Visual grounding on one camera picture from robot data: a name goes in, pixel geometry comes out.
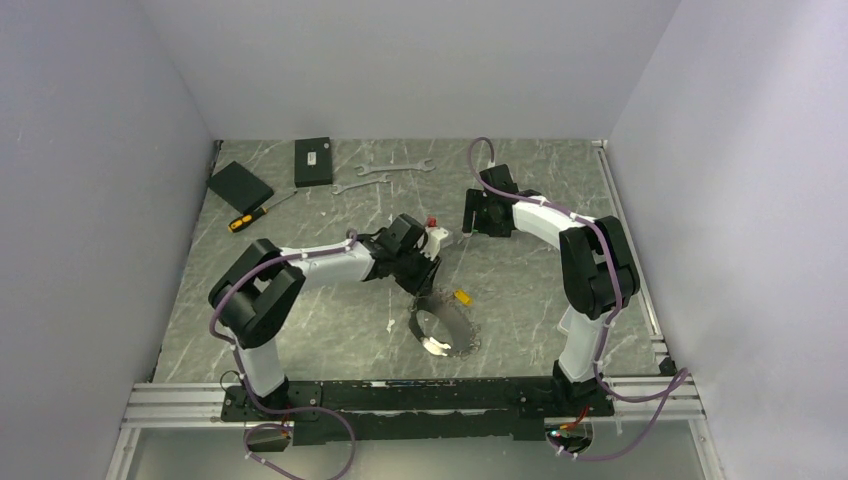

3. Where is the flat black box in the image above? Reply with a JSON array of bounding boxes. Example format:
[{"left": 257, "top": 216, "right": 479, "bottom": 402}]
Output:
[{"left": 207, "top": 162, "right": 274, "bottom": 214}]

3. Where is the black network switch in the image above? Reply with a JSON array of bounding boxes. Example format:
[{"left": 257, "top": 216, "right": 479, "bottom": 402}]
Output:
[{"left": 294, "top": 137, "right": 334, "bottom": 189}]

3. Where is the large silver wrench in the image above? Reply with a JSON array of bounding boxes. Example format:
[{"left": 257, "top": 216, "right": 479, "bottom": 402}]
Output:
[{"left": 356, "top": 158, "right": 436, "bottom": 177}]

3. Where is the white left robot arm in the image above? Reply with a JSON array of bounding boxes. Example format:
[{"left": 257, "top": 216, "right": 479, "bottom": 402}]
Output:
[{"left": 208, "top": 214, "right": 451, "bottom": 420}]

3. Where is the yellow key tag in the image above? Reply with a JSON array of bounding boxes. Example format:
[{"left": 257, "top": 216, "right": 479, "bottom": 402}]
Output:
[{"left": 454, "top": 289, "right": 473, "bottom": 306}]

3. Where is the yellow black screwdriver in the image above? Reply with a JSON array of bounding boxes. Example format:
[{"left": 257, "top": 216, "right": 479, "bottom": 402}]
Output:
[{"left": 228, "top": 190, "right": 298, "bottom": 233}]

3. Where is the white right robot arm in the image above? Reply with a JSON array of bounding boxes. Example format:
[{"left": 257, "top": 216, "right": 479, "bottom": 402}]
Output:
[{"left": 462, "top": 164, "right": 640, "bottom": 415}]

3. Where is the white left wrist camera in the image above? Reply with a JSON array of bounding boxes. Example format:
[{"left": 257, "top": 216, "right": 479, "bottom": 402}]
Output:
[{"left": 422, "top": 216, "right": 452, "bottom": 260}]

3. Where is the small silver wrench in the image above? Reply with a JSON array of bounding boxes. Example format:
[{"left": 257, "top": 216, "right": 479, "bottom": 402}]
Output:
[{"left": 331, "top": 175, "right": 391, "bottom": 195}]

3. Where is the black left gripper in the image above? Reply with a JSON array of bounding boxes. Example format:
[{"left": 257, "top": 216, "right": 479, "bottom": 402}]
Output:
[{"left": 393, "top": 243, "right": 443, "bottom": 299}]

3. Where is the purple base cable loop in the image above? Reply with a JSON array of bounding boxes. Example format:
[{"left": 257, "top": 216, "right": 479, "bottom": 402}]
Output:
[{"left": 242, "top": 405, "right": 356, "bottom": 480}]

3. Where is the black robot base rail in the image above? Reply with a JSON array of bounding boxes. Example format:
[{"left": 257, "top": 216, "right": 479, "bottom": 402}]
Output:
[{"left": 220, "top": 376, "right": 614, "bottom": 446}]

